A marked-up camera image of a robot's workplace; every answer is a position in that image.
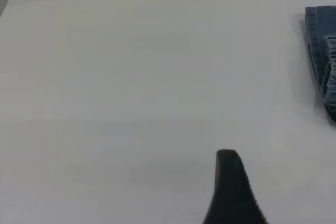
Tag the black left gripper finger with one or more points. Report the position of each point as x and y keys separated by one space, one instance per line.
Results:
x=231 y=195

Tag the blue denim shorts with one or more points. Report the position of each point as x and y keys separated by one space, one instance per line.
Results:
x=324 y=51

